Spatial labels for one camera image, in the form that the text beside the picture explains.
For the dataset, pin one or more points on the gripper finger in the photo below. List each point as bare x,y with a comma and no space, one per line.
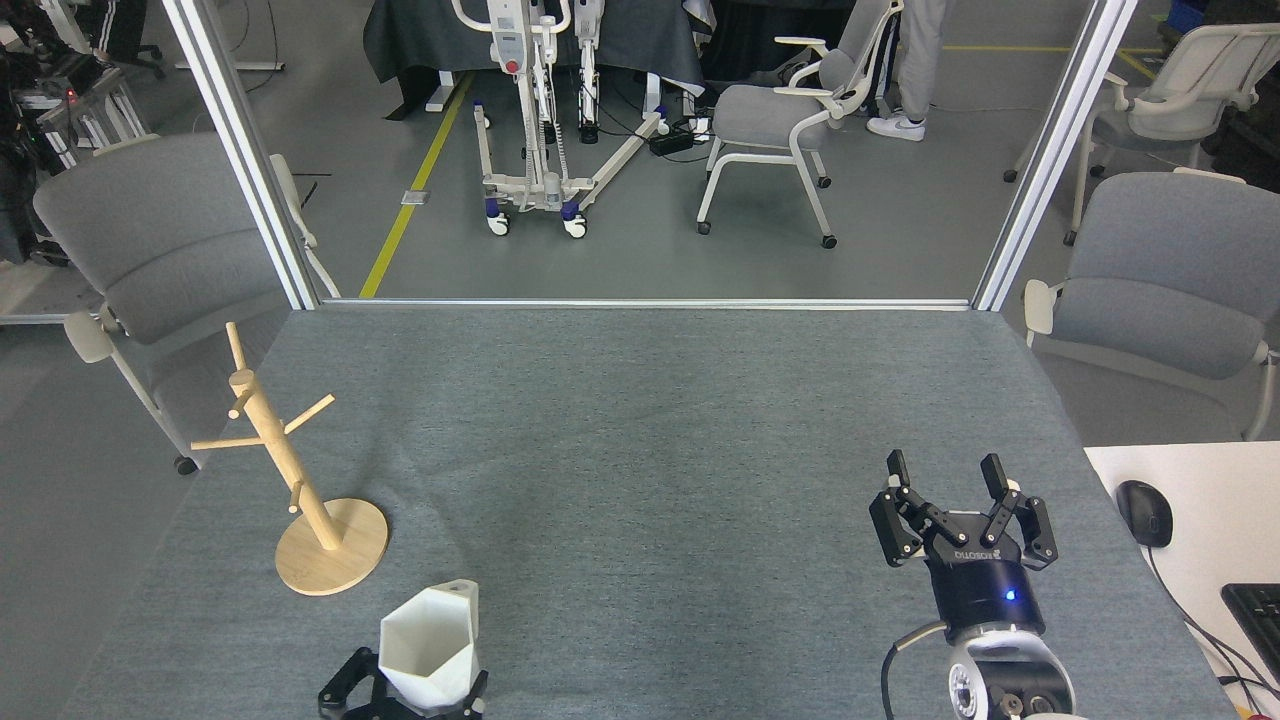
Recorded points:
1030,530
895,530
345,695
470,705

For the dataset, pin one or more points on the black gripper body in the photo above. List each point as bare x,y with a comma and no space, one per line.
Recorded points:
980,585

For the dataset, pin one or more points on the white faceted cup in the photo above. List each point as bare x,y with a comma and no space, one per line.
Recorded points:
430,650

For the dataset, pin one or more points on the wooden cup rack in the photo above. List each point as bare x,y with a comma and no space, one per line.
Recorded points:
300,490

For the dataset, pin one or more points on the dark equipment rack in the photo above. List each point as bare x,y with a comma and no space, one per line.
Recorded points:
40,110

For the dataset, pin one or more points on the black computer mouse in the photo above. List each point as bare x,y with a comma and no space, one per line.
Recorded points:
1145,512

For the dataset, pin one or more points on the white desk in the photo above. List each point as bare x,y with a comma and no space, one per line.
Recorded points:
1220,500

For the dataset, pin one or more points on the black keyboard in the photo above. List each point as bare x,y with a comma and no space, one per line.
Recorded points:
1258,615

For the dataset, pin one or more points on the grey wheeled chair, white arms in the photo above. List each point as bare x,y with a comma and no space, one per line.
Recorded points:
765,110

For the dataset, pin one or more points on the black power strip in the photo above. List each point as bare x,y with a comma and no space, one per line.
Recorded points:
672,140

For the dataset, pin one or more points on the person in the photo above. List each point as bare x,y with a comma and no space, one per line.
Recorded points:
125,25
920,50

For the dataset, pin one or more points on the grey chair with beige armrests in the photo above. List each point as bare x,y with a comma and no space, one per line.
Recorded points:
160,240

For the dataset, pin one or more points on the white-backed office chair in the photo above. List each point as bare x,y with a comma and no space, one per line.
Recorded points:
1200,60

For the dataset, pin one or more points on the metal floor plate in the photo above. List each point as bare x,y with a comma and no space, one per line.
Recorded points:
415,197

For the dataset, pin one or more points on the white stand on wheels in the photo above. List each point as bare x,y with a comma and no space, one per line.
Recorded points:
505,30

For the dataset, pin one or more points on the table with black cloth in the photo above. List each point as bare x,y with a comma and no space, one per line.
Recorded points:
420,30

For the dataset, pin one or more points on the grey chair with white frame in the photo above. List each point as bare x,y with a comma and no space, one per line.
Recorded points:
1170,270

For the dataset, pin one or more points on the silver frame rail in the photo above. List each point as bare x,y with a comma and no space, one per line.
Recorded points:
640,303

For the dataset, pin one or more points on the silver frame post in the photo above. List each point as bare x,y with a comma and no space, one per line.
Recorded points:
240,150
1050,150

